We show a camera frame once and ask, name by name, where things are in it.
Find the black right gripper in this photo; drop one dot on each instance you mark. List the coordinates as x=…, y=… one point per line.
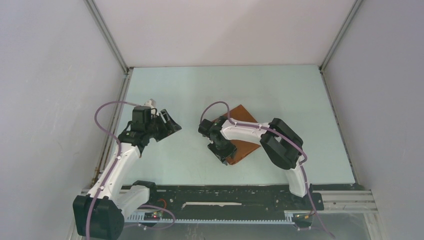
x=220, y=154

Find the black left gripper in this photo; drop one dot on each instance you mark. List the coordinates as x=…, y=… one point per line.
x=169, y=127

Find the orange cloth napkin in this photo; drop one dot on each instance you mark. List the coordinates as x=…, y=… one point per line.
x=246, y=141

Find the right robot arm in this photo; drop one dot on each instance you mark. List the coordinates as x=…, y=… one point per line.
x=282, y=145

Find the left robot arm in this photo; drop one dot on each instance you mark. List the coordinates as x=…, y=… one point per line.
x=102, y=212

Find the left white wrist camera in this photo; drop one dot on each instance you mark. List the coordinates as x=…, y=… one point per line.
x=152, y=104

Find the left aluminium frame post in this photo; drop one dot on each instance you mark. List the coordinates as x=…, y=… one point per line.
x=106, y=33

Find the aluminium frame post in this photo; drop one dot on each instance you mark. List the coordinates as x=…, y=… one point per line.
x=340, y=34
x=106, y=33

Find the white cable duct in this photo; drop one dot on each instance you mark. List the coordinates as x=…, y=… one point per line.
x=140, y=217

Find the right aluminium frame post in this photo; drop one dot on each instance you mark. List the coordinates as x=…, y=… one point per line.
x=340, y=34

